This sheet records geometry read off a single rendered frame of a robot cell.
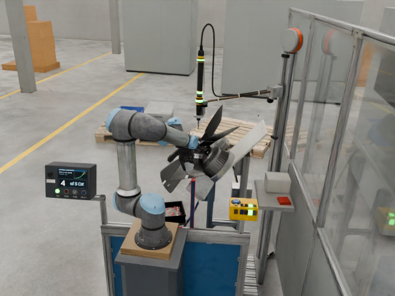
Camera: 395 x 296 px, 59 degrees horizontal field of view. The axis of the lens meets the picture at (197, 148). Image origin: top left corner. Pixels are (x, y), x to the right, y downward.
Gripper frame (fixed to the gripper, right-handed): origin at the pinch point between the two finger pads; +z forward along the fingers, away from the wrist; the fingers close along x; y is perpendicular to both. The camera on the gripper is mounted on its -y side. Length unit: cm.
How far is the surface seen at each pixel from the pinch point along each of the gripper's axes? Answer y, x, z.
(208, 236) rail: 5.1, -16.2, 36.7
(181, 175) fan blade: -3.4, 0.6, 1.3
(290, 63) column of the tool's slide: 78, 59, -36
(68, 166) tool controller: -59, -17, -28
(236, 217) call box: 24.6, -19.1, 24.0
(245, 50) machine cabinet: 64, 572, 39
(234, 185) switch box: 22, 43, 41
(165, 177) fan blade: -22.2, 28.8, 14.2
